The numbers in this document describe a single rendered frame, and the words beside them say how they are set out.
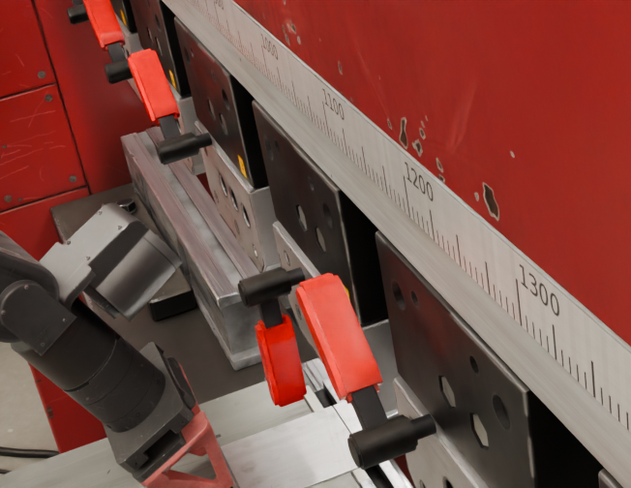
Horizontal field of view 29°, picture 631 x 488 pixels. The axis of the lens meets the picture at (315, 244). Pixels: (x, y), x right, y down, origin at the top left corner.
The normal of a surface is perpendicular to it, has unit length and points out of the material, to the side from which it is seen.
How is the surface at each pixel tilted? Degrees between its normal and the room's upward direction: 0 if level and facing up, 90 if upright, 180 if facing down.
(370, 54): 90
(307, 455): 0
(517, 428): 90
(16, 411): 0
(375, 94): 90
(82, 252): 23
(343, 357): 39
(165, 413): 27
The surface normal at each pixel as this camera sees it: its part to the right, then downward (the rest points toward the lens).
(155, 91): 0.08, -0.40
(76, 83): 0.34, 0.41
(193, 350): -0.17, -0.86
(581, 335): -0.92, 0.31
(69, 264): -0.44, -0.55
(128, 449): -0.58, -0.62
